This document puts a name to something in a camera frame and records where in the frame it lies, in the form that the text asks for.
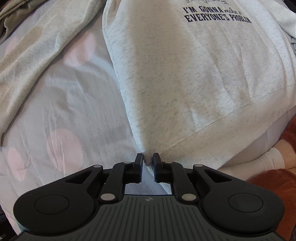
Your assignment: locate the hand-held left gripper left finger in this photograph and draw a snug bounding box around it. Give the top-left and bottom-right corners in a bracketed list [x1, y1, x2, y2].
[63, 153, 144, 204]

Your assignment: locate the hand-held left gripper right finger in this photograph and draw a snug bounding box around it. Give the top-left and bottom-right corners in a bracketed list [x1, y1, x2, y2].
[151, 152, 233, 204]

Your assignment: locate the light grey printed sweatshirt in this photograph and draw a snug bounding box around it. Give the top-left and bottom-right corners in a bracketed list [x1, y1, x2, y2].
[0, 0, 296, 195]

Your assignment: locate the polka dot bed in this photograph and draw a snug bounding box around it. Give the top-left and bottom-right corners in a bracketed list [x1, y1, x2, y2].
[0, 23, 292, 241]

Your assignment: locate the white sock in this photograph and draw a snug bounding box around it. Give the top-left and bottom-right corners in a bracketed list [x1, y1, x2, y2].
[251, 148, 285, 178]

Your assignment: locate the person's leg, white sock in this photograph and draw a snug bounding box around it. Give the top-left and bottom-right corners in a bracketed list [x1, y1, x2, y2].
[245, 116, 296, 241]

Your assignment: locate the beige folded cloth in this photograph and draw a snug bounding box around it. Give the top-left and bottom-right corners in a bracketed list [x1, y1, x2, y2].
[0, 0, 30, 44]

